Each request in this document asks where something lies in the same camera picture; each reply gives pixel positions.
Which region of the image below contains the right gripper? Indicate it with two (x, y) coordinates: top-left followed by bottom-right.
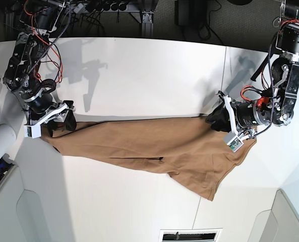
(25, 94), (77, 138)

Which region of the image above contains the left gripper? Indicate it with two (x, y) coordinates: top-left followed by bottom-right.
(206, 91), (273, 139)

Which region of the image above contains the tan brown t-shirt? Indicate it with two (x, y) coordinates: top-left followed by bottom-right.
(41, 117), (256, 200)

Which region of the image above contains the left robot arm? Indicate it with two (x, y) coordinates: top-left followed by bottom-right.
(206, 1), (299, 139)

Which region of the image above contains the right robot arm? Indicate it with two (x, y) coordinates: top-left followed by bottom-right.
(3, 1), (77, 139)

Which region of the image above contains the grey padded panel left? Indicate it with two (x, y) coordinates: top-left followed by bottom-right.
(0, 165), (51, 241)

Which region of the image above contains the grey padded panel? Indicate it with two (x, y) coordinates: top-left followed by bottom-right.
(0, 165), (51, 241)
(248, 189), (299, 242)

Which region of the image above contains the white vent grille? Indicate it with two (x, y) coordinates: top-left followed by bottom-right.
(159, 228), (222, 242)

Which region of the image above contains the grey padded panel right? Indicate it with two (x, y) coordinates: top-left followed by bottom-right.
(248, 189), (299, 242)

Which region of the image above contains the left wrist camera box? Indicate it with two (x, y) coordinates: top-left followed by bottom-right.
(223, 133), (244, 153)

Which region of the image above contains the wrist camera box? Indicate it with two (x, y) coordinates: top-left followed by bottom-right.
(223, 133), (244, 153)
(24, 125), (41, 139)

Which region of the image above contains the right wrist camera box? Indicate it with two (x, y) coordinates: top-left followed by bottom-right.
(24, 125), (41, 139)

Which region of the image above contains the aluminium frame post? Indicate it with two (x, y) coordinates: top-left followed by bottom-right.
(130, 11), (154, 38)

